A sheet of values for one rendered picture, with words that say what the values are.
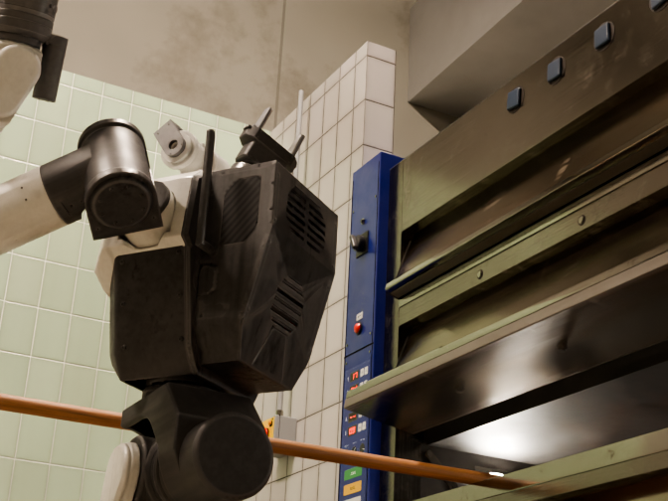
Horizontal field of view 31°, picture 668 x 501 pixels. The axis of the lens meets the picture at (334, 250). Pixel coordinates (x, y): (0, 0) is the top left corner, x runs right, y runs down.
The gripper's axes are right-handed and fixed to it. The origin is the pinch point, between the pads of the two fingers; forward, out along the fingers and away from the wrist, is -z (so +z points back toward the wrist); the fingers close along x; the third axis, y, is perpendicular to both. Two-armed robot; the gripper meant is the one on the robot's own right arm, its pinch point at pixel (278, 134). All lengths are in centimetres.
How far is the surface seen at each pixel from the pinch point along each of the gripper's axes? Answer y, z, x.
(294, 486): 102, 23, -86
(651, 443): -41, 25, -75
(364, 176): 74, -52, -48
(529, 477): -6, 28, -79
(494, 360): -5, 11, -62
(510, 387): 3, 9, -73
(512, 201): 6, -29, -56
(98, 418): 21, 60, -5
